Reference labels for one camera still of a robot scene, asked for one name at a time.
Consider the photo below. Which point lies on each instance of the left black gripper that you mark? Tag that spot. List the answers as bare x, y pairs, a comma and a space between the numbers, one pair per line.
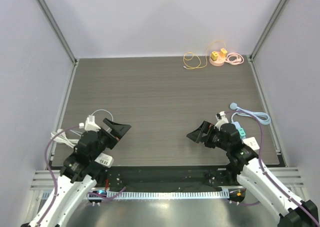
117, 129

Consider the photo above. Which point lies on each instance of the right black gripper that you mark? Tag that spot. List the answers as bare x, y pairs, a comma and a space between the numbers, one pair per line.
207, 134

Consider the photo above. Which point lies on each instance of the white USB power strip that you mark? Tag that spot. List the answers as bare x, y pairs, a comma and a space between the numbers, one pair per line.
105, 160

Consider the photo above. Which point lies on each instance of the light blue power strip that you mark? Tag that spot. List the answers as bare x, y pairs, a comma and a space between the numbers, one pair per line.
236, 124

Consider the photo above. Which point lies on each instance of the white cube socket adapter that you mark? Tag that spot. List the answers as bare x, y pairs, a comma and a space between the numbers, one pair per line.
252, 143

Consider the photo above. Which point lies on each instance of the teal plug adapter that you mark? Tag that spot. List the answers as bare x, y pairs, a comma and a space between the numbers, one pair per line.
242, 133

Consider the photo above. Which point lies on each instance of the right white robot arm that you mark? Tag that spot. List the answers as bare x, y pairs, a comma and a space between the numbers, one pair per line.
248, 169

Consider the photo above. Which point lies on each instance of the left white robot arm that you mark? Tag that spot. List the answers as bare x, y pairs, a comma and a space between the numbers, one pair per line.
80, 172

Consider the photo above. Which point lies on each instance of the pink round power socket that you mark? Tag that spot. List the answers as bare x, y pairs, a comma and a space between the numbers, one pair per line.
218, 62

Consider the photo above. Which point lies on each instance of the yellow charger plug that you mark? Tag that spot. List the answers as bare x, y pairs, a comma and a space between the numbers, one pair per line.
214, 55

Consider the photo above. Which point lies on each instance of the orange charger plug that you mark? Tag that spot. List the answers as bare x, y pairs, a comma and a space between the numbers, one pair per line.
223, 52

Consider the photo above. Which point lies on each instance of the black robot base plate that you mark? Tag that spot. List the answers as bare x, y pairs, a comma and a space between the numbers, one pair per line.
171, 179

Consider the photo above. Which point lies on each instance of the white slotted cable duct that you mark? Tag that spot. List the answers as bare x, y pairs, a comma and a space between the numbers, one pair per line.
224, 194

